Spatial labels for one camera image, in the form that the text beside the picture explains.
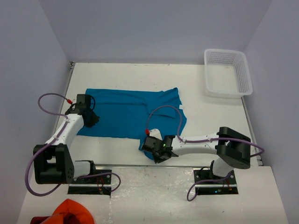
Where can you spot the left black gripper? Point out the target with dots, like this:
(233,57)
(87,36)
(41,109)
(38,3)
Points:
(94,120)

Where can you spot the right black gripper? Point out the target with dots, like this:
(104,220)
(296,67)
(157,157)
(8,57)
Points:
(158,159)

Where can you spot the blue t shirt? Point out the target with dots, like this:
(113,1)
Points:
(126,114)

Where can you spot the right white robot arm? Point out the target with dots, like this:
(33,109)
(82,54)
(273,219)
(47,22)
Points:
(231,147)

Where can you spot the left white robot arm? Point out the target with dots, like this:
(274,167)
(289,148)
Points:
(54,163)

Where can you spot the white plastic basket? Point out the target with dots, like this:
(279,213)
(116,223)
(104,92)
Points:
(227,74)

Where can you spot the orange t shirt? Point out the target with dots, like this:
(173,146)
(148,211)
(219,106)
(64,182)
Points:
(71,212)

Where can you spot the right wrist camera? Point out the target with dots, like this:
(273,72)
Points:
(153,133)

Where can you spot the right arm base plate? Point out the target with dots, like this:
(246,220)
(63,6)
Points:
(226,187)

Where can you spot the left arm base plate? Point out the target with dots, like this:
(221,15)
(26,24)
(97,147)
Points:
(100,185)

